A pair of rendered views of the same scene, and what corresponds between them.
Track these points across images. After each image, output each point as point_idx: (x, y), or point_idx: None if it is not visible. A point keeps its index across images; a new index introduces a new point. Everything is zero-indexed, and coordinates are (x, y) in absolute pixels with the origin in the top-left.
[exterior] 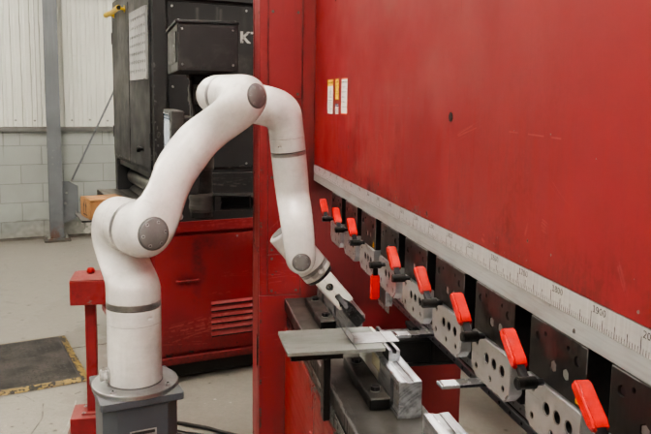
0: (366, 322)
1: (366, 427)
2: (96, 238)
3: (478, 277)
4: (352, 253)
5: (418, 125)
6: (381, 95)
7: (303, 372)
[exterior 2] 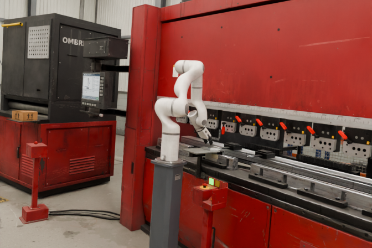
0: None
1: (227, 172)
2: (160, 111)
3: (286, 118)
4: None
5: (249, 79)
6: (222, 71)
7: None
